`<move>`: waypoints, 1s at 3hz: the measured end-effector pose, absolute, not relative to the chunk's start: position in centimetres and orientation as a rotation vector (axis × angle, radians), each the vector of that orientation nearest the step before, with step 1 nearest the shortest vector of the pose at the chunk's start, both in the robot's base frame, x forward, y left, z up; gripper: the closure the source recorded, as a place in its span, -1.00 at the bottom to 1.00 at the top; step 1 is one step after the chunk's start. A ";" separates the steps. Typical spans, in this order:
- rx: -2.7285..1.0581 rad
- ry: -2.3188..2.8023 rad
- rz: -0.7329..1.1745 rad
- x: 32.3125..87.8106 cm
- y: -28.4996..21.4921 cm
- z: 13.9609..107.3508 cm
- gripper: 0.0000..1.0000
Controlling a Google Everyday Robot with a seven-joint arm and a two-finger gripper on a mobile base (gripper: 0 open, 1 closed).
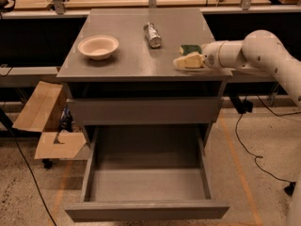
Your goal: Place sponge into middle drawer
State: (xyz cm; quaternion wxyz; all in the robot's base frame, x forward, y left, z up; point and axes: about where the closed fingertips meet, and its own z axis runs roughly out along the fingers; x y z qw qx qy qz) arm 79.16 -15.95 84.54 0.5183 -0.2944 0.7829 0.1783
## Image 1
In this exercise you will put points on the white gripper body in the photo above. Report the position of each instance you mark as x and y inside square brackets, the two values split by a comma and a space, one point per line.
[211, 56]

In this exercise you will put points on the green yellow sponge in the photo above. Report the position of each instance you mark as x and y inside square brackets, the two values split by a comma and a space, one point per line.
[186, 49]

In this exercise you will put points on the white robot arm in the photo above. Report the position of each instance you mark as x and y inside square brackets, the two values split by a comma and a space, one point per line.
[259, 52]

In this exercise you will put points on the closed grey top drawer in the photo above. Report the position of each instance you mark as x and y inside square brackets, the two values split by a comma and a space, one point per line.
[144, 111]

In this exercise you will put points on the grey drawer cabinet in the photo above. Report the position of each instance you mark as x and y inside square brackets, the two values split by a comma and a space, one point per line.
[136, 70]

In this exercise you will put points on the open grey middle drawer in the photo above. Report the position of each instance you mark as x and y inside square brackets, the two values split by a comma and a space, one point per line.
[146, 172]

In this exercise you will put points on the silver metal can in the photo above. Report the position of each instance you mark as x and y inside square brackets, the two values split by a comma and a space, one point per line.
[152, 35]

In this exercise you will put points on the white paper bowl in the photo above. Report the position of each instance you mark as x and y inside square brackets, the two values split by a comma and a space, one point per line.
[98, 47]

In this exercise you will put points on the blue bottle in box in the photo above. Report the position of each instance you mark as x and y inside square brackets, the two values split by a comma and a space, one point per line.
[66, 120]

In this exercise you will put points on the open cardboard box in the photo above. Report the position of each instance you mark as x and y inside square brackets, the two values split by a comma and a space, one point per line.
[42, 114]

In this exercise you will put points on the black headphones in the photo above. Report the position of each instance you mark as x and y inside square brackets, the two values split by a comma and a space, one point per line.
[7, 5]

